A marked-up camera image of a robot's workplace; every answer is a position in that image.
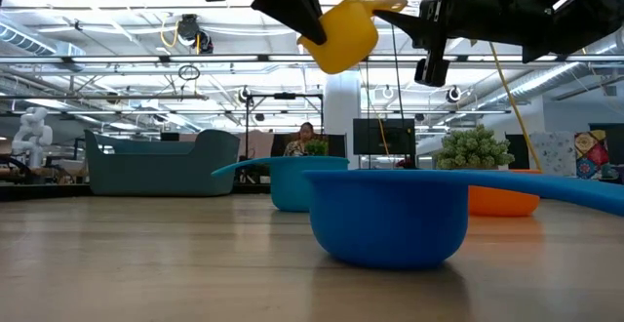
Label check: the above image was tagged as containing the colourful patchwork quilt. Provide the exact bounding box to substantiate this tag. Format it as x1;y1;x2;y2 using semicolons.
573;130;610;181

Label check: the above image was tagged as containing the green plant in white pot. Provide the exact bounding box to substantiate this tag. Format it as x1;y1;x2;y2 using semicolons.
435;124;516;171

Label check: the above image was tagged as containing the orange measuring cup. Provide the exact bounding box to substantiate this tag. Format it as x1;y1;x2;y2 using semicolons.
467;168;542;218

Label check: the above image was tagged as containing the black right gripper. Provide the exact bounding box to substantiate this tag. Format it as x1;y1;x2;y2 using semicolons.
372;0;526;88

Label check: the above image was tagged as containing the white pillar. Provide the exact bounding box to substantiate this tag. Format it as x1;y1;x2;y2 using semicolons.
324;70;362;157

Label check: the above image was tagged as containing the teal plastic basket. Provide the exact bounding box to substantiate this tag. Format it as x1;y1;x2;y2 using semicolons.
84;129;241;197

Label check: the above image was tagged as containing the black monitor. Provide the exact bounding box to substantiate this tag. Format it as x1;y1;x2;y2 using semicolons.
352;118;416;156

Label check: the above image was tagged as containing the person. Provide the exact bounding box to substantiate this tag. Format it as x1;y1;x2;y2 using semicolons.
284;121;317;157

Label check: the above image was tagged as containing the yellow hanging cable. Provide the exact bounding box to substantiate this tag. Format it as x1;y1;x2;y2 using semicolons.
489;43;543;172

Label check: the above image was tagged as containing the white patterned fabric panel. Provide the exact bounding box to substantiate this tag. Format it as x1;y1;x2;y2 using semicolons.
528;131;576;177

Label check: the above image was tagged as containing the black ceiling cable reel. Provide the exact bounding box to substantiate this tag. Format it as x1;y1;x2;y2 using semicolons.
175;13;215;55

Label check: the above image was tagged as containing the small green plant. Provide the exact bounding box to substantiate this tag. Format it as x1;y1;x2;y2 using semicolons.
304;139;330;157

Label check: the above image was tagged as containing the yellow measuring cup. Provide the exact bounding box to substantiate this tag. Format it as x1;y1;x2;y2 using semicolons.
296;0;409;75

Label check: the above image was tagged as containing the bright blue measuring cup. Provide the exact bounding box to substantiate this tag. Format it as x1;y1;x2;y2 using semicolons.
302;168;624;270

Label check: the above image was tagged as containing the black metal frame stand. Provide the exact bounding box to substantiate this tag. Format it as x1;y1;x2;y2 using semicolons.
243;92;326;160

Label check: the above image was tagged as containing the large teal measuring cup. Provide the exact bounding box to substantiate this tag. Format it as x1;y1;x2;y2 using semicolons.
211;155;350;214

